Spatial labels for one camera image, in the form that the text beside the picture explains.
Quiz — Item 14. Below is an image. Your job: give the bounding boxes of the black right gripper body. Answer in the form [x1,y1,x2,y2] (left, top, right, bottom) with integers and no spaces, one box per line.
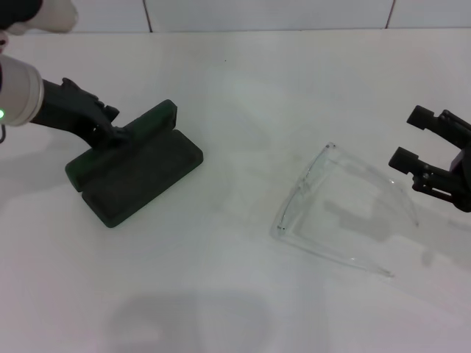
[447,145,471,214]

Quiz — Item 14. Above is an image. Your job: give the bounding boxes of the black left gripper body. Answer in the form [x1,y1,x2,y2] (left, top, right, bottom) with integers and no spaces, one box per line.
[31,76,112,143]

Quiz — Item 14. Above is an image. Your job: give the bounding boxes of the green glasses case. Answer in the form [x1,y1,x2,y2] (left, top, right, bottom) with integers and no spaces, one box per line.
[65,99,204,229]

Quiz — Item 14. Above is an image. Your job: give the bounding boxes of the clear plastic glasses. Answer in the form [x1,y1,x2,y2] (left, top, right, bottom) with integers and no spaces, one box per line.
[270,141,420,279]

